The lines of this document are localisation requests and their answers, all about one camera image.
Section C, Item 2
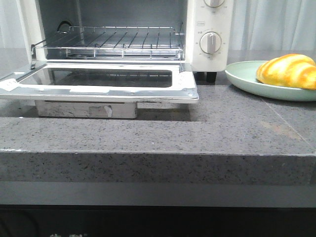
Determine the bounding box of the glass oven door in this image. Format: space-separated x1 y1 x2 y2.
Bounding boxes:
0 61 198 119

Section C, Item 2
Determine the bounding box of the golden croissant bread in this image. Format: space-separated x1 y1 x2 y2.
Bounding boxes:
256 53 316 90

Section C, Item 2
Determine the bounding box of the lower oven timer knob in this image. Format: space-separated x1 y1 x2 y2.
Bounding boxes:
199 32 221 55

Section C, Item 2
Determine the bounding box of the white Toshiba toaster oven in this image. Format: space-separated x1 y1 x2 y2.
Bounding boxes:
17 0 234 82

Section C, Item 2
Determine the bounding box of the upper oven control knob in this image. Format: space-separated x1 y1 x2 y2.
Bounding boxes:
204 0 225 8

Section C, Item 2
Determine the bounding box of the light green plate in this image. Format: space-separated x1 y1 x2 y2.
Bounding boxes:
225 61 316 102

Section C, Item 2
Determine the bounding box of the metal wire oven rack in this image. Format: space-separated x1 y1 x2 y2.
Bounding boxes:
31 26 185 69

